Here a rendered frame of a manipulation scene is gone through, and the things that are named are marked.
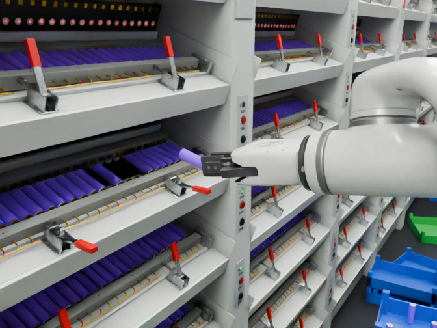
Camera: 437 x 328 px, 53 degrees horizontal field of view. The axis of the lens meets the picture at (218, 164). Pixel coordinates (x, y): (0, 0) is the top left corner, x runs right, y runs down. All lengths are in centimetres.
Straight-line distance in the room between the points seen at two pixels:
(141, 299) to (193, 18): 57
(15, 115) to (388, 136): 44
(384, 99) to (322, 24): 106
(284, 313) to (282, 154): 104
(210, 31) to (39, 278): 57
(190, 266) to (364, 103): 58
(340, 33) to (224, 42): 70
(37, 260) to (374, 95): 48
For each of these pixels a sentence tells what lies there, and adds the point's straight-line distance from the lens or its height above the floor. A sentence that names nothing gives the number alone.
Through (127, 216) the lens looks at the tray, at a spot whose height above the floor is 96.
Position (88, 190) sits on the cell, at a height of 100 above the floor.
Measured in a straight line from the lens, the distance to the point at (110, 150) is 89.
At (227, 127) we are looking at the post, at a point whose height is 106.
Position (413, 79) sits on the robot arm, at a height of 121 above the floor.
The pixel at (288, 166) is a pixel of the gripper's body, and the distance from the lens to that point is 57.
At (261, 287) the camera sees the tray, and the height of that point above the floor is 56.
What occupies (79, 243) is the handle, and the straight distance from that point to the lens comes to 64.
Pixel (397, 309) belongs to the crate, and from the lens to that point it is 156.
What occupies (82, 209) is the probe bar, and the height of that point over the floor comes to 99.
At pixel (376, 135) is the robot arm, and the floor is 114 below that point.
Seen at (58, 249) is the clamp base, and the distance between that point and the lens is 67.
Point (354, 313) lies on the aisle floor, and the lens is 226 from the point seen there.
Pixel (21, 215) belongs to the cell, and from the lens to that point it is 71.
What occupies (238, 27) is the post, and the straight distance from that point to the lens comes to 94.
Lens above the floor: 126
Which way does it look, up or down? 17 degrees down
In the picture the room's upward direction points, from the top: straight up
